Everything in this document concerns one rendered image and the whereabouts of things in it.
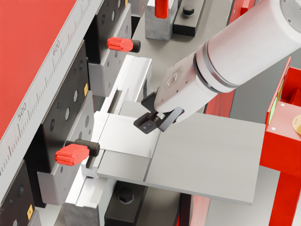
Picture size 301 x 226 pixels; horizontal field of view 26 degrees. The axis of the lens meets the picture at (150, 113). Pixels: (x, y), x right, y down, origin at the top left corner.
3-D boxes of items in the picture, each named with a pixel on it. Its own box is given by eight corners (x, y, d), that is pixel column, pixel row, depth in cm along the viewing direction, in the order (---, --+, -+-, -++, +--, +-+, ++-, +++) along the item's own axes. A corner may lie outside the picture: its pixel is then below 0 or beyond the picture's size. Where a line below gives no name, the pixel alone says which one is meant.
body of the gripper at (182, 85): (205, 31, 101) (160, 65, 109) (193, 74, 95) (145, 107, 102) (239, 60, 104) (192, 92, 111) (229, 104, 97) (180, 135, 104)
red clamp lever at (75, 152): (78, 153, 70) (101, 141, 80) (42, 146, 71) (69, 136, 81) (75, 169, 70) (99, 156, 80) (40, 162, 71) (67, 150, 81)
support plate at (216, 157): (251, 206, 106) (252, 202, 105) (96, 176, 110) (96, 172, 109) (265, 128, 118) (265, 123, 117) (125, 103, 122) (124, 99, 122)
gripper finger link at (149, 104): (168, 73, 110) (144, 91, 114) (164, 86, 108) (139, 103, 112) (182, 84, 111) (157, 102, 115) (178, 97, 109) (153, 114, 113)
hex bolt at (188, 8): (192, 17, 155) (193, 11, 154) (181, 15, 155) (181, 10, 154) (195, 10, 157) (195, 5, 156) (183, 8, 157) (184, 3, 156)
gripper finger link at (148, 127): (158, 103, 105) (133, 121, 109) (153, 117, 103) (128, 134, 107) (173, 115, 106) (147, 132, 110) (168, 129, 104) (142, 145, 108)
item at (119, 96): (98, 178, 112) (97, 167, 110) (81, 175, 113) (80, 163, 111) (128, 99, 126) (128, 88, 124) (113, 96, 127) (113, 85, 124)
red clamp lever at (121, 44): (126, 38, 84) (141, 41, 93) (96, 33, 85) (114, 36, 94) (124, 52, 84) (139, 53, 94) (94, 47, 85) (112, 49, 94)
